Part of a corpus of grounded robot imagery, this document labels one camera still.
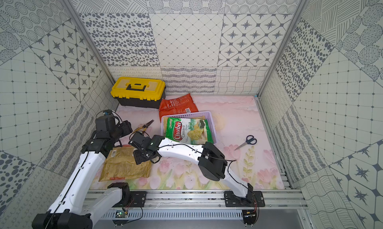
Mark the purple plastic basket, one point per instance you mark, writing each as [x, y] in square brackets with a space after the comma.
[204, 114]

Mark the yellow black toolbox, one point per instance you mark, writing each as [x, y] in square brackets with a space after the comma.
[139, 92]

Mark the gold chip bag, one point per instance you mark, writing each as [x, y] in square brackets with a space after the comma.
[121, 165]

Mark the aluminium mounting rail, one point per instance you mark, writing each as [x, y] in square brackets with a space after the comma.
[204, 205]

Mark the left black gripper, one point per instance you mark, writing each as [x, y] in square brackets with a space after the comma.
[125, 128]

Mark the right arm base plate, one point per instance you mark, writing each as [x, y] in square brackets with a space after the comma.
[250, 200]

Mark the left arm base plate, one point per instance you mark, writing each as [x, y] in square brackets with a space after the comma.
[137, 199]

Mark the black handled scissors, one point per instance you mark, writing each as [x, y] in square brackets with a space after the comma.
[250, 140]

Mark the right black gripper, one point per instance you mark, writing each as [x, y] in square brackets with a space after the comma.
[137, 157]

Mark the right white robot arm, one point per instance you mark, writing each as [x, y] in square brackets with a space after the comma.
[210, 160]

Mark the right circuit board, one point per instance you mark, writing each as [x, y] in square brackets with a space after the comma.
[249, 217]

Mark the green Chuba chip bag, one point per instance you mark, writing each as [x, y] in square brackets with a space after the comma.
[194, 131]

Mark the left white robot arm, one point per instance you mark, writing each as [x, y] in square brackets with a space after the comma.
[67, 211]

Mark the yellow handled pliers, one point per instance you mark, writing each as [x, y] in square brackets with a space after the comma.
[143, 127]

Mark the red chip bag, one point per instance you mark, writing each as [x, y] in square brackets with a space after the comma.
[181, 105]

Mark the left green circuit board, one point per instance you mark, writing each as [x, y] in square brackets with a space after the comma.
[121, 214]

